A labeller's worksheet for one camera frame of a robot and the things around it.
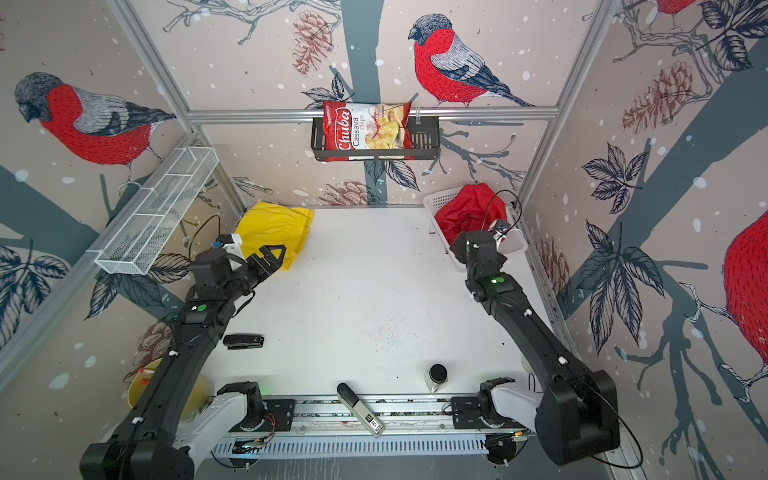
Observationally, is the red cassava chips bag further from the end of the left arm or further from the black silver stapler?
the black silver stapler

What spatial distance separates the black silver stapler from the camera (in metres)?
0.71

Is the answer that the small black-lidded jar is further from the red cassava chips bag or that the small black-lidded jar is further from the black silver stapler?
the red cassava chips bag

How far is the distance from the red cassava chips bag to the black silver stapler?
66 centimetres

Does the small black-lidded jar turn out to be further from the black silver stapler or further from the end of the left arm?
the end of the left arm

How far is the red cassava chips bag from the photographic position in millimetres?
873
